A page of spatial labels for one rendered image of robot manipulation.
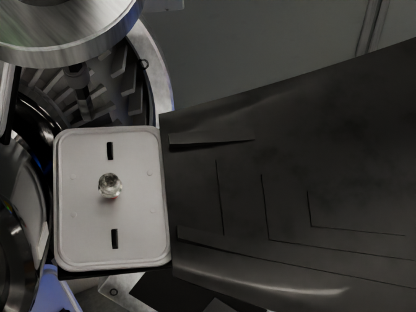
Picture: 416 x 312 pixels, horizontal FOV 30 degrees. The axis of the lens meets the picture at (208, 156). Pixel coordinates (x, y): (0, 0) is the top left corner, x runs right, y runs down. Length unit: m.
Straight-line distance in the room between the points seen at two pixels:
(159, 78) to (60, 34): 0.34
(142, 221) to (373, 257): 0.13
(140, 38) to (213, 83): 1.00
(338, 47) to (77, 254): 1.19
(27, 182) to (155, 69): 0.21
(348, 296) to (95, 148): 0.17
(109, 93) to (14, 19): 0.26
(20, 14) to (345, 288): 0.25
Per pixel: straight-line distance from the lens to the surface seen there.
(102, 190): 0.43
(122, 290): 0.57
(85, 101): 0.36
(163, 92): 0.61
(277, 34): 1.50
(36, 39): 0.28
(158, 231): 0.43
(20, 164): 0.43
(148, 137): 0.46
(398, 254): 0.46
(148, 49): 0.60
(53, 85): 0.52
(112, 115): 0.54
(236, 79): 1.59
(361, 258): 0.45
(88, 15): 0.28
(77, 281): 0.72
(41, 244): 0.41
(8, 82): 0.40
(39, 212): 0.42
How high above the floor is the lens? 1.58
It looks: 60 degrees down
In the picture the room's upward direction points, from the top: 2 degrees counter-clockwise
